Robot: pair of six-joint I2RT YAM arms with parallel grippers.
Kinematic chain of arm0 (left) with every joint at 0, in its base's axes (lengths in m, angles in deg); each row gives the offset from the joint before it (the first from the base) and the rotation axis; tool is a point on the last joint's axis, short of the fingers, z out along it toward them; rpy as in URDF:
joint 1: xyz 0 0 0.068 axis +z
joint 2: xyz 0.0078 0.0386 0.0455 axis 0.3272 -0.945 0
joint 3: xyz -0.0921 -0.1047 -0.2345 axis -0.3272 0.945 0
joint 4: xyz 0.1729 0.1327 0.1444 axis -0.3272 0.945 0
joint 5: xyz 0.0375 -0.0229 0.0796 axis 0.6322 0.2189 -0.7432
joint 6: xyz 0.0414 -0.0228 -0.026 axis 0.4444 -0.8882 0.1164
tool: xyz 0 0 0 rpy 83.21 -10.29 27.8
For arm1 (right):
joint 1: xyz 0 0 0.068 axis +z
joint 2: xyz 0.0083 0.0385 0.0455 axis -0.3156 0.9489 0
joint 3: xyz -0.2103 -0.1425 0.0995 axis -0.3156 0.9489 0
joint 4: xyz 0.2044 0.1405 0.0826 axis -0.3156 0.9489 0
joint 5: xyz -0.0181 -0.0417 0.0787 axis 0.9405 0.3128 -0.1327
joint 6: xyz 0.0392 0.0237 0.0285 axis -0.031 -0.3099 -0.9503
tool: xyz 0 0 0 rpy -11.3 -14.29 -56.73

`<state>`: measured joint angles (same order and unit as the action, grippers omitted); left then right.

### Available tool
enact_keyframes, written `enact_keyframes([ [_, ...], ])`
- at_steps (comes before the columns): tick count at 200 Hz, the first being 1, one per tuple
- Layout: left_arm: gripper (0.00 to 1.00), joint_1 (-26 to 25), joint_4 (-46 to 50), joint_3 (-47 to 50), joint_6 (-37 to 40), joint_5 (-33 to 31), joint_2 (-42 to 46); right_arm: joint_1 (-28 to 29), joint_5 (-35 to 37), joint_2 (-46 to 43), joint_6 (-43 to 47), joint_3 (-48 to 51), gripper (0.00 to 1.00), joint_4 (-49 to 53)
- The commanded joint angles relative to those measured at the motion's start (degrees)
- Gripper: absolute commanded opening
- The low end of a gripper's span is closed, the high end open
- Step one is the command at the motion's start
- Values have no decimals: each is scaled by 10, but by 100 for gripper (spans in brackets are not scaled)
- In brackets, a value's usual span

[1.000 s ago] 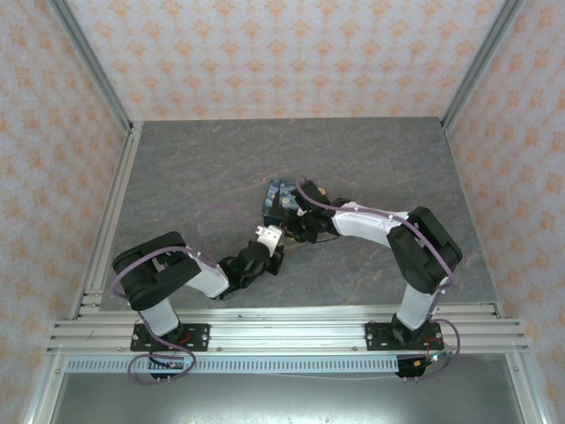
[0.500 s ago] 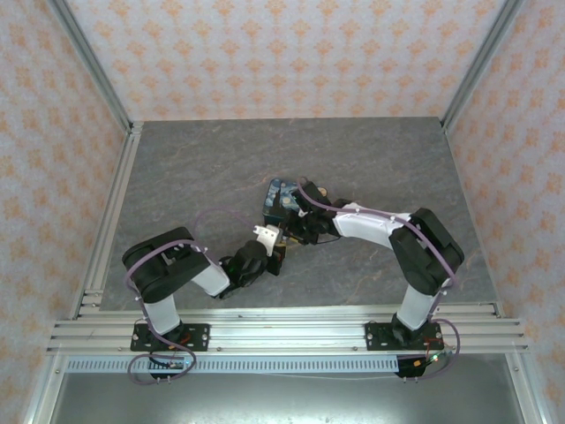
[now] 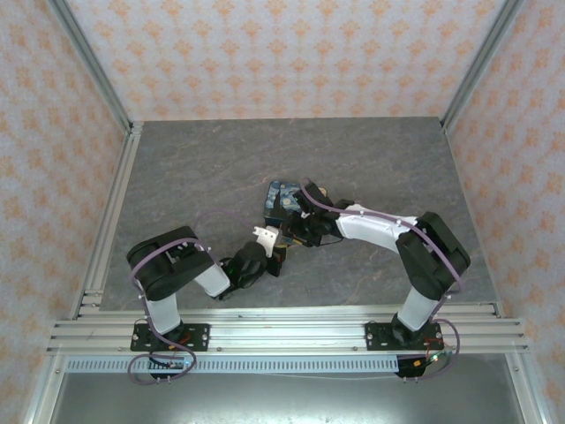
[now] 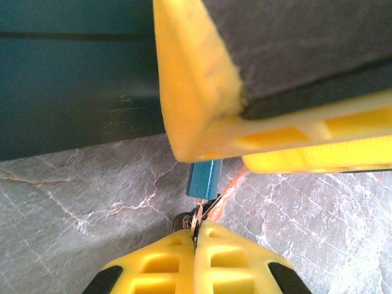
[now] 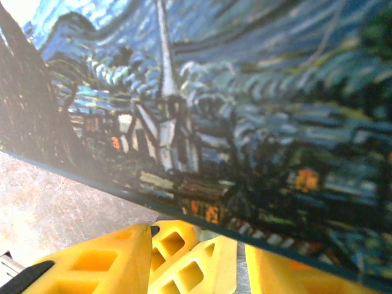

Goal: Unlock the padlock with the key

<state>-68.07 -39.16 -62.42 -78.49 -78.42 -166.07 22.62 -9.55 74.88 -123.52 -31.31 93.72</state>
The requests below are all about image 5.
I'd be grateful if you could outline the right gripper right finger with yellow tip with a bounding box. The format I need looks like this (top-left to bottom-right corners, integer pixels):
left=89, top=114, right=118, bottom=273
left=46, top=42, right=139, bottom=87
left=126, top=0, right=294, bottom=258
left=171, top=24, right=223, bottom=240
left=244, top=244, right=378, bottom=294

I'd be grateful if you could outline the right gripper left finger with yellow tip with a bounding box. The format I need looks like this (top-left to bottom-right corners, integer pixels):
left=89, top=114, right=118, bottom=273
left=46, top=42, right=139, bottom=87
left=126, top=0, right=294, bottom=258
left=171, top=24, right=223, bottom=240
left=0, top=224, right=153, bottom=294

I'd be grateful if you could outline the starry night print tin box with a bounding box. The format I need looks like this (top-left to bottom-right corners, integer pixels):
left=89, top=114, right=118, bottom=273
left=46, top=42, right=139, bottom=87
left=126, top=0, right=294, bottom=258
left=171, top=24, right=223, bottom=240
left=0, top=0, right=392, bottom=294

